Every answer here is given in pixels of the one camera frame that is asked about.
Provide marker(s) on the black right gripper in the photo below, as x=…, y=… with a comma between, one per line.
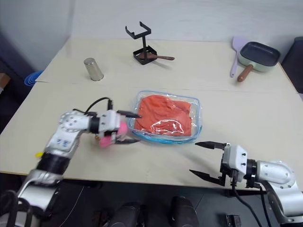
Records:
x=227, y=177

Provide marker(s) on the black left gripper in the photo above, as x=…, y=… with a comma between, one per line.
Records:
x=117, y=137

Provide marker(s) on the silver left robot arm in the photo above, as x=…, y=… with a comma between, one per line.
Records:
x=66, y=139

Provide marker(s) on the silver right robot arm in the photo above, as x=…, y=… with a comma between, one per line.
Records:
x=277, y=172

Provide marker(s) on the yellow tag on arm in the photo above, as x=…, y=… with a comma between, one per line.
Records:
x=38, y=154

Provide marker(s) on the orange cloth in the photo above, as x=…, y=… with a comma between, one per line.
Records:
x=163, y=111

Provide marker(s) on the pink pad on left gripper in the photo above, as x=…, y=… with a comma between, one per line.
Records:
x=105, y=142

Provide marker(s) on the dark rounded shape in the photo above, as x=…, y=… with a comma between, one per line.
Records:
x=126, y=216
x=184, y=212

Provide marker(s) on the small black box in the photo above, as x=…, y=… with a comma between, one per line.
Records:
x=233, y=221

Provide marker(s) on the steel metal cup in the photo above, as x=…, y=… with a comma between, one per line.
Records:
x=94, y=69

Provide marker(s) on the black metal stand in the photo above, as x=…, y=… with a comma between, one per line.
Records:
x=144, y=52

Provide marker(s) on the brown wooden spoon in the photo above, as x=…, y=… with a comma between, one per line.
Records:
x=164, y=57

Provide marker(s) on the blue stacked bowls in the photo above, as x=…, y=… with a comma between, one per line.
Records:
x=30, y=79

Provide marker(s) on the purple silicone spatula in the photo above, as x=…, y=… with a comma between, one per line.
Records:
x=237, y=50

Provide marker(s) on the black chair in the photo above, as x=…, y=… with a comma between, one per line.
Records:
x=294, y=63

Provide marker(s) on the brown cardboard box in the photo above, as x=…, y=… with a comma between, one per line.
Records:
x=4, y=81

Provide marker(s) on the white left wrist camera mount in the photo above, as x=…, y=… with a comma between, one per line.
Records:
x=109, y=120

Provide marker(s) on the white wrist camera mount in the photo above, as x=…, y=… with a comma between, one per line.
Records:
x=109, y=120
x=235, y=158

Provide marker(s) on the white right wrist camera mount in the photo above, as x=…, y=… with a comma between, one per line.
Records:
x=235, y=158

